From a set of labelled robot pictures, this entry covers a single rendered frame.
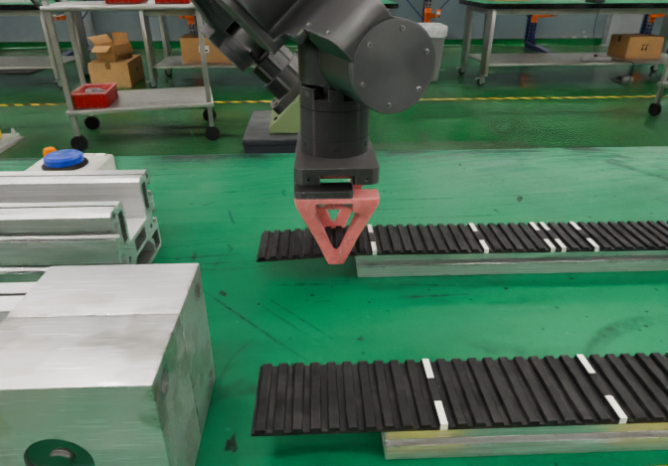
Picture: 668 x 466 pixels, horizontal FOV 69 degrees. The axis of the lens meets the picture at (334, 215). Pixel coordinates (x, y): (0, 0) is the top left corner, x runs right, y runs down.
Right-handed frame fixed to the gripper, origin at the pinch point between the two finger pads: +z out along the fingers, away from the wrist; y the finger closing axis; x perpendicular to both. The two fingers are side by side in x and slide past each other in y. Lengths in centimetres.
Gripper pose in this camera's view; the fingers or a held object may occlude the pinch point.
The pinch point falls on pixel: (334, 240)
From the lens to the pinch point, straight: 45.3
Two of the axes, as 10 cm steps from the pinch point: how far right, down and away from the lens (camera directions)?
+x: 10.0, -0.2, 0.3
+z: 0.0, 8.9, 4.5
